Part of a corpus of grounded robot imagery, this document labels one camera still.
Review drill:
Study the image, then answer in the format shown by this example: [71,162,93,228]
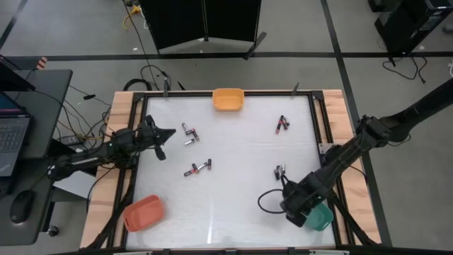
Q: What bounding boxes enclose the grey laptop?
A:
[0,91,33,178]

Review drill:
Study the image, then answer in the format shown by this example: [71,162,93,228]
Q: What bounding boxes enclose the black monitor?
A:
[0,55,36,92]

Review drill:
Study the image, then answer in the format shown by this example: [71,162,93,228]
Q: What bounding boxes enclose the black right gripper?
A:
[281,174,321,228]

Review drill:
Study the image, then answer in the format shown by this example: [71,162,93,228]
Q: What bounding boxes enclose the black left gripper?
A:
[136,122,177,162]

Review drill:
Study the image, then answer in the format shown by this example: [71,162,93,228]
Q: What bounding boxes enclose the tangled black desk cables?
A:
[33,84,114,149]

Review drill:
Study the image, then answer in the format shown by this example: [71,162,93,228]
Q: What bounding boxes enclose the white glossy work sheet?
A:
[125,94,336,249]

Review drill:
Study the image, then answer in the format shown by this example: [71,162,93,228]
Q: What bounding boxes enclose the black floor cable with plug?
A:
[382,56,429,85]

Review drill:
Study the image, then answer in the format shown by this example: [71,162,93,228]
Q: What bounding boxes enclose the white flat box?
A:
[52,169,100,203]

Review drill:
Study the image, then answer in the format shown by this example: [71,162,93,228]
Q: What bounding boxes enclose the thick black cable coil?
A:
[122,78,153,92]

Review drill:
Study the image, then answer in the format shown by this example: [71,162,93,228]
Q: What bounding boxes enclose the long black floor cable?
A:
[122,0,160,91]

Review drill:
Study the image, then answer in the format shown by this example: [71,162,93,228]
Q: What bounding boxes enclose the green plastic bin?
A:
[304,201,335,232]

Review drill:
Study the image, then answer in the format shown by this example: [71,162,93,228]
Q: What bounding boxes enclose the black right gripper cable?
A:
[257,188,286,215]

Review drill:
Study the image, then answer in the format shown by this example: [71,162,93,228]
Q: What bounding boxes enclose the yellow plastic bin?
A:
[212,87,246,113]

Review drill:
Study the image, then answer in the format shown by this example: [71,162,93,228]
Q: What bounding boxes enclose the yellow floor cable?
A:
[122,3,142,31]

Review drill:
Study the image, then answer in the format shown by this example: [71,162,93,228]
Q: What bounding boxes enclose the black flat box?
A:
[47,139,86,160]

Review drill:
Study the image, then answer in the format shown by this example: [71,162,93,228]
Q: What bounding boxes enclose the black computer mouse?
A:
[9,190,36,225]

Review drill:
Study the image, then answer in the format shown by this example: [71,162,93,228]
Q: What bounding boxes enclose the black folding divider screen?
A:
[139,0,268,60]

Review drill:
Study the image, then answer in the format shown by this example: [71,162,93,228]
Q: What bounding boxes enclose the silver mounting bracket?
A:
[317,142,336,155]

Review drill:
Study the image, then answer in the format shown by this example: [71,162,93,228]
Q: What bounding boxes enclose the black desk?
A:
[0,69,74,247]

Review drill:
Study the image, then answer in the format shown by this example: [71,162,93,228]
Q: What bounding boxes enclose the black equipment cart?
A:
[367,0,453,57]

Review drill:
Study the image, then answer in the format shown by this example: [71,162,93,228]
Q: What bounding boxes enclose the black power strip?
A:
[59,135,85,147]

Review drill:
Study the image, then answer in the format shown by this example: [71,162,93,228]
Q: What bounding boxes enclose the orange plastic bin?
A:
[122,194,166,233]

